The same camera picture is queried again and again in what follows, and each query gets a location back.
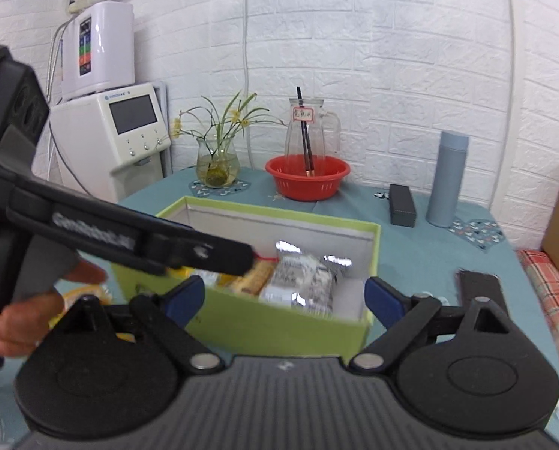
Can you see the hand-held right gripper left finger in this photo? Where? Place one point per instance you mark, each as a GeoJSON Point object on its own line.
{"type": "Point", "coordinates": [185, 296]}

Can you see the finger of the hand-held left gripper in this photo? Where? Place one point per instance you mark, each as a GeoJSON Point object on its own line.
{"type": "Point", "coordinates": [213, 251]}

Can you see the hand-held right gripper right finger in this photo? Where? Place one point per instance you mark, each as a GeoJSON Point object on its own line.
{"type": "Point", "coordinates": [385, 302]}

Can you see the tan biscuit packet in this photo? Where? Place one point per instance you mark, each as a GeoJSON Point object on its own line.
{"type": "Point", "coordinates": [253, 277]}

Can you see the green cardboard box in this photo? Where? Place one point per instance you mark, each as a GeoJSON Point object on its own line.
{"type": "Point", "coordinates": [260, 333]}

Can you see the person's left hand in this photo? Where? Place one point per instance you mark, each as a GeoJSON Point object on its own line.
{"type": "Point", "coordinates": [21, 323]}

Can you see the silver foil snack packet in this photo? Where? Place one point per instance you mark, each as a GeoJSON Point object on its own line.
{"type": "Point", "coordinates": [328, 258]}

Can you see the white appliance with screen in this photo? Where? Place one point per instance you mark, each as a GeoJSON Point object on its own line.
{"type": "Point", "coordinates": [92, 150]}

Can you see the grey patterned snack packet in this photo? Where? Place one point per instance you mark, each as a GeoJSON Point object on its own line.
{"type": "Point", "coordinates": [300, 286]}

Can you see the glass vase with plant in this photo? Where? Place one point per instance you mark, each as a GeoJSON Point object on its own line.
{"type": "Point", "coordinates": [216, 164]}

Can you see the black rectangular case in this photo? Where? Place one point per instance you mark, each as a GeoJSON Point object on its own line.
{"type": "Point", "coordinates": [402, 206]}

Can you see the black flat packet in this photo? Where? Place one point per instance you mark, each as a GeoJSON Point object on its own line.
{"type": "Point", "coordinates": [481, 283]}

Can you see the red plastic basket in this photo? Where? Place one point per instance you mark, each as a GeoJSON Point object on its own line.
{"type": "Point", "coordinates": [302, 187]}

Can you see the grey cylinder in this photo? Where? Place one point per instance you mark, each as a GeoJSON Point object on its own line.
{"type": "Point", "coordinates": [448, 183]}

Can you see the black chopsticks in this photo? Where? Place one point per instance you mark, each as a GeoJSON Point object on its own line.
{"type": "Point", "coordinates": [304, 131]}

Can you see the glass pitcher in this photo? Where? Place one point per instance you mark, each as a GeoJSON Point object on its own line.
{"type": "Point", "coordinates": [320, 140]}

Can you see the red plaid cloth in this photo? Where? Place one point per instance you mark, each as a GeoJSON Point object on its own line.
{"type": "Point", "coordinates": [556, 304]}

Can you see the white water purifier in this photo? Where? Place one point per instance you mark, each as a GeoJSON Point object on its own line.
{"type": "Point", "coordinates": [110, 47]}

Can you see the white wall pipe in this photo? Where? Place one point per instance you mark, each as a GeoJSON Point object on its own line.
{"type": "Point", "coordinates": [80, 8]}

